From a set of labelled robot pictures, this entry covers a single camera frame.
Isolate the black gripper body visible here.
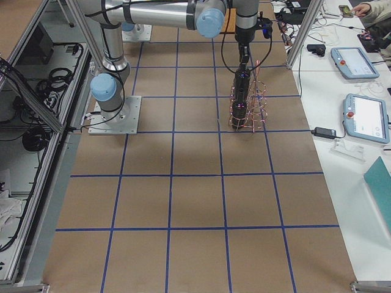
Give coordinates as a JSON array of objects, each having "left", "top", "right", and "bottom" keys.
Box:
[{"left": 235, "top": 25, "right": 254, "bottom": 58}]

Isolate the dark wine bottle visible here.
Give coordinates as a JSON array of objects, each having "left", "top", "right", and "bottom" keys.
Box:
[
  {"left": 234, "top": 68, "right": 250, "bottom": 103},
  {"left": 230, "top": 87, "right": 248, "bottom": 131}
]

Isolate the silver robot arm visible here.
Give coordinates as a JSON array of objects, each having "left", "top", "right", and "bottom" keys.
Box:
[
  {"left": 77, "top": 1, "right": 260, "bottom": 90},
  {"left": 121, "top": 22, "right": 144, "bottom": 34}
]

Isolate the wooden tray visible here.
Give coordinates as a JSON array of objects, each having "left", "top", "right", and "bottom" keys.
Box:
[{"left": 220, "top": 9, "right": 236, "bottom": 35}]

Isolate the person hand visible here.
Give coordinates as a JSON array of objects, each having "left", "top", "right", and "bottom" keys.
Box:
[{"left": 352, "top": 3, "right": 372, "bottom": 18}]

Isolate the black power adapter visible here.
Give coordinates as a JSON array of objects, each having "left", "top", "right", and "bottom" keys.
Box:
[{"left": 311, "top": 127, "right": 337, "bottom": 140}]

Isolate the teach pendant far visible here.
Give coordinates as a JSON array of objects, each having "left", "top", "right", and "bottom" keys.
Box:
[{"left": 331, "top": 47, "right": 379, "bottom": 79}]

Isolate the teach pendant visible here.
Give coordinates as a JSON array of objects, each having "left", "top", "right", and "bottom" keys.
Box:
[
  {"left": 331, "top": 47, "right": 379, "bottom": 79},
  {"left": 343, "top": 93, "right": 390, "bottom": 143}
]

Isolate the teach pendant near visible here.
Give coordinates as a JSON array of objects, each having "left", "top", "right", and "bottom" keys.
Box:
[{"left": 343, "top": 93, "right": 390, "bottom": 143}]

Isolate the green board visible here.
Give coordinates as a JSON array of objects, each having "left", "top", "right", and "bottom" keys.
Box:
[{"left": 364, "top": 157, "right": 390, "bottom": 223}]

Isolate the white crumpled cloth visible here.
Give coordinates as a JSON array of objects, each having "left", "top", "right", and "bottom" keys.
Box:
[{"left": 1, "top": 189, "right": 22, "bottom": 230}]

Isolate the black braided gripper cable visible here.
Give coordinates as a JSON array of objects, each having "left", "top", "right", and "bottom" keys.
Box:
[{"left": 221, "top": 5, "right": 273, "bottom": 74}]

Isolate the copper wire wine rack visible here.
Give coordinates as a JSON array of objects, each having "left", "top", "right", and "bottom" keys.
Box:
[{"left": 228, "top": 67, "right": 268, "bottom": 133}]

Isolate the aluminium frame post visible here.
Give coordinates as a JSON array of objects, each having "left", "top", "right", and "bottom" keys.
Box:
[{"left": 286, "top": 0, "right": 323, "bottom": 69}]

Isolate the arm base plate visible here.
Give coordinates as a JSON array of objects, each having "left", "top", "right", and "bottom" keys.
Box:
[
  {"left": 122, "top": 23, "right": 152, "bottom": 43},
  {"left": 88, "top": 96, "right": 142, "bottom": 135}
]

